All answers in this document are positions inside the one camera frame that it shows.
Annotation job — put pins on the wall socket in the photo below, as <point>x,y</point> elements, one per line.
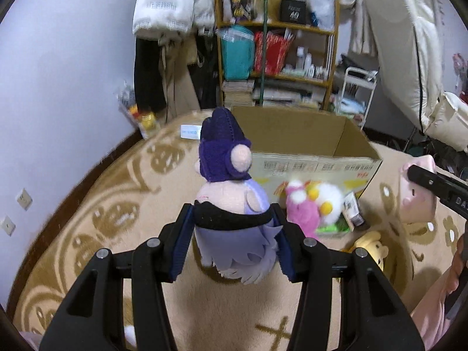
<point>24,199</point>
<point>8,225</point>

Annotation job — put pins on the cardboard box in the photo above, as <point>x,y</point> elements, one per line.
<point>299,144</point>

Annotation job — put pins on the cream recliner chair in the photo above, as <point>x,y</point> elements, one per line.
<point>411,69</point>

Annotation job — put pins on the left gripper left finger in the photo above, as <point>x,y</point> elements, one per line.
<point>90,316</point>

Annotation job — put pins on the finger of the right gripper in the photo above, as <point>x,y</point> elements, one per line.
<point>451,193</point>

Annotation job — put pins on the stack of books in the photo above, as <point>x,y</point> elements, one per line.
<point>238,93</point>

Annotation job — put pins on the pink white plush toy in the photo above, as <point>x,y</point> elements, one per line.
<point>311,205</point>

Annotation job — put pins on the plastic bag of toys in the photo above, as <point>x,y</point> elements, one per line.
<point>145,121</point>

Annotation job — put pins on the yellow dog plush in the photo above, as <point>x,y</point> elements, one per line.
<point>371,242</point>

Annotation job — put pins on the purple haired plush doll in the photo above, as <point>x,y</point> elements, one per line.
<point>235,229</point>

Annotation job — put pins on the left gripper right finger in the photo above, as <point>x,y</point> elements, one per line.
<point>372,315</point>

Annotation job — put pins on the wall socket lower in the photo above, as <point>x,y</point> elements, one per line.
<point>8,225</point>

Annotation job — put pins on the person's right hand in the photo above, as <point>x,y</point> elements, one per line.
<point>456,267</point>

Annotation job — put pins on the green pole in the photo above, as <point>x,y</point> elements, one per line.
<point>263,63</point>

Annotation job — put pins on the teal bag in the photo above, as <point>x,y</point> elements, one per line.
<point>237,52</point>

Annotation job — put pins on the black box with 40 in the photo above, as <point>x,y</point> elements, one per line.
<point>293,11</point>

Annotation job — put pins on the pink pig plush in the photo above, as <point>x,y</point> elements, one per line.
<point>416,204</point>

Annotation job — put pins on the white utility cart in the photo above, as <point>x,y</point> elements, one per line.
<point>356,95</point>

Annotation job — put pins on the green tissue pack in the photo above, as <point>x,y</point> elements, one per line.
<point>338,229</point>

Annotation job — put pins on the red gift bag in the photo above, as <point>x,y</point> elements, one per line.
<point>277,48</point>

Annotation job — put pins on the beige patterned rug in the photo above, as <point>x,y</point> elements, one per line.
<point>217,304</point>

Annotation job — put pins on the beige hanging coat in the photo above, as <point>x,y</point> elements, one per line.
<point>178,87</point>

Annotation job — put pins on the white puffer jacket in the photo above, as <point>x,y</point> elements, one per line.
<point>172,20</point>

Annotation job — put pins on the wooden shelf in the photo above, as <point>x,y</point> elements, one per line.
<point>328,56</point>

